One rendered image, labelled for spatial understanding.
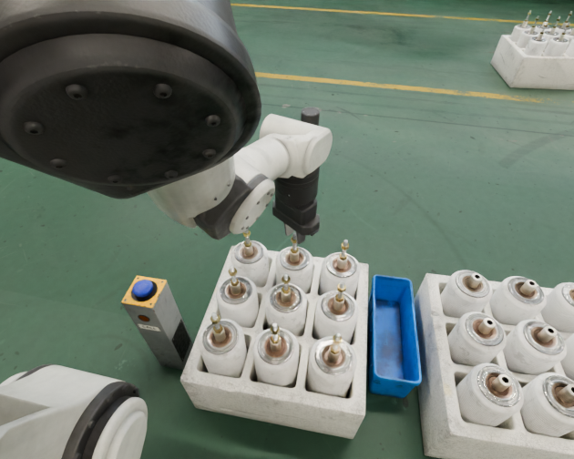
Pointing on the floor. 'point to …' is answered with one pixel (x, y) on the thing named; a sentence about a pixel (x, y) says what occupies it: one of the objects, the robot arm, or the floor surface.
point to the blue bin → (393, 338)
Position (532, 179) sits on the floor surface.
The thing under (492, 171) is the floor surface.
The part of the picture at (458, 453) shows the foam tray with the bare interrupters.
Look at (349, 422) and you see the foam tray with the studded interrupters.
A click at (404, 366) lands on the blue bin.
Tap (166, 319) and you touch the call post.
